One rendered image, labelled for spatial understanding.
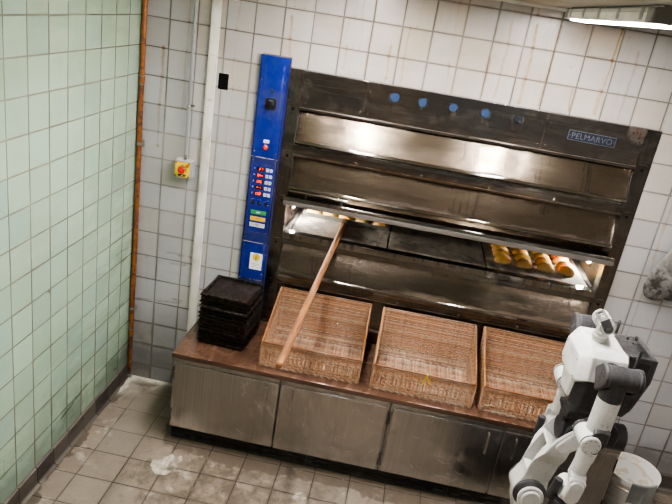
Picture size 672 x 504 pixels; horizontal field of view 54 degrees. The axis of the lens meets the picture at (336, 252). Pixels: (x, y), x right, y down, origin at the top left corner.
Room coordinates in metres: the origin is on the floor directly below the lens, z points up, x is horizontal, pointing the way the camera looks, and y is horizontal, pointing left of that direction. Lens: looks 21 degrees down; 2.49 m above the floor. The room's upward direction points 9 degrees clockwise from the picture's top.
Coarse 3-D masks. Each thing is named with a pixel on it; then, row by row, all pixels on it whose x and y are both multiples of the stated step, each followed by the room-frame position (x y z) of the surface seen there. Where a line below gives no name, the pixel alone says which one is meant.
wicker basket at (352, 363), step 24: (288, 288) 3.54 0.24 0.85; (288, 312) 3.51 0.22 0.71; (312, 312) 3.51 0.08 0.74; (336, 312) 3.50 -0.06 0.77; (360, 312) 3.50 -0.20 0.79; (264, 336) 3.12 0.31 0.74; (312, 336) 3.46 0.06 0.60; (336, 336) 3.46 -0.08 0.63; (360, 336) 3.46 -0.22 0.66; (264, 360) 3.08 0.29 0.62; (288, 360) 3.08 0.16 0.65; (312, 360) 3.06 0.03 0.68; (336, 360) 3.06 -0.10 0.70; (360, 360) 3.05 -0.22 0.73
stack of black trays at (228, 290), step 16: (208, 288) 3.30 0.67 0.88; (224, 288) 3.35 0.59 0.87; (240, 288) 3.39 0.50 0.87; (256, 288) 3.42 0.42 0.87; (208, 304) 3.23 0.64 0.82; (224, 304) 3.21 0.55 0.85; (240, 304) 3.20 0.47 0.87; (256, 304) 3.34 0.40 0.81; (208, 320) 3.22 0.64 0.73; (224, 320) 3.21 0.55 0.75; (240, 320) 3.20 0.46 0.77; (256, 320) 3.41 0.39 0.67; (208, 336) 3.23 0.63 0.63; (224, 336) 3.21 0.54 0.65; (240, 336) 3.19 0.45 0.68
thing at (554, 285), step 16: (304, 240) 3.58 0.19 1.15; (320, 240) 3.57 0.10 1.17; (384, 256) 3.54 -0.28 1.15; (400, 256) 3.53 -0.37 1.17; (416, 256) 3.54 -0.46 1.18; (464, 272) 3.50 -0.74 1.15; (480, 272) 3.49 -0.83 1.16; (496, 272) 3.49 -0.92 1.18; (512, 272) 3.53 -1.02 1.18; (544, 288) 3.46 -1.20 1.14; (560, 288) 3.46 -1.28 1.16; (576, 288) 3.45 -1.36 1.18; (592, 288) 3.49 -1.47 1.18
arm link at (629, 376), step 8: (616, 368) 2.19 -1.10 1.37; (624, 368) 2.20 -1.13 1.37; (616, 376) 2.16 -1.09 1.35; (624, 376) 2.16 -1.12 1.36; (632, 376) 2.17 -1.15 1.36; (640, 376) 2.17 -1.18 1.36; (616, 384) 2.15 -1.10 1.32; (624, 384) 2.15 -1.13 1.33; (632, 384) 2.15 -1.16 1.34; (640, 384) 2.15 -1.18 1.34; (600, 392) 2.19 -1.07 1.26; (608, 392) 2.16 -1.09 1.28; (616, 392) 2.15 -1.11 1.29; (624, 392) 2.16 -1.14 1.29; (632, 392) 2.16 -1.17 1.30; (608, 400) 2.16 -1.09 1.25; (616, 400) 2.15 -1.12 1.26
